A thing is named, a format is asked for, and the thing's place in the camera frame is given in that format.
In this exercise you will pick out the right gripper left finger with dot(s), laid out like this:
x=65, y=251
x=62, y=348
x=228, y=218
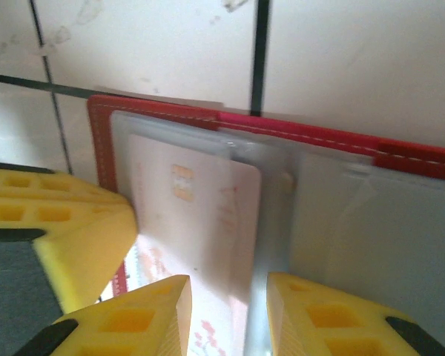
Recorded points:
x=133, y=319

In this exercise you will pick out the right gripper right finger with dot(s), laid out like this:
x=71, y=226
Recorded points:
x=337, y=322

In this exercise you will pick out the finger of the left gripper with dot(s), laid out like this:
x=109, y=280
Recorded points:
x=78, y=222

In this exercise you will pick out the white pink floral credit card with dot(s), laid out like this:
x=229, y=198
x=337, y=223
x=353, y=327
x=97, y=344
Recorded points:
x=215, y=333

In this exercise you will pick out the red leather card holder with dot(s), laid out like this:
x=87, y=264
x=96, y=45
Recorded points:
x=374, y=230

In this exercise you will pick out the white chip credit card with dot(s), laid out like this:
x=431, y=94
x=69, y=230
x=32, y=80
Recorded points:
x=207, y=207

